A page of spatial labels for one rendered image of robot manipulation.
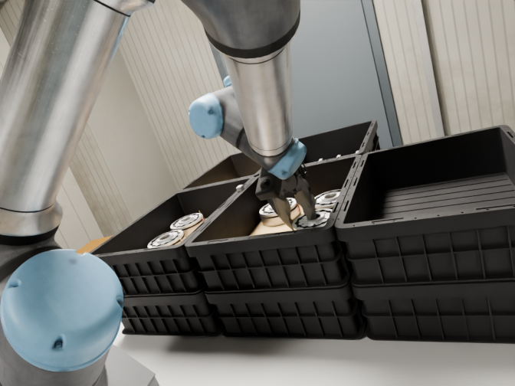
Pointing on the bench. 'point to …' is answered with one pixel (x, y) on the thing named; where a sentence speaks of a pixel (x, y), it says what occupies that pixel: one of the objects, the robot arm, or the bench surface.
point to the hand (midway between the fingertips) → (301, 224)
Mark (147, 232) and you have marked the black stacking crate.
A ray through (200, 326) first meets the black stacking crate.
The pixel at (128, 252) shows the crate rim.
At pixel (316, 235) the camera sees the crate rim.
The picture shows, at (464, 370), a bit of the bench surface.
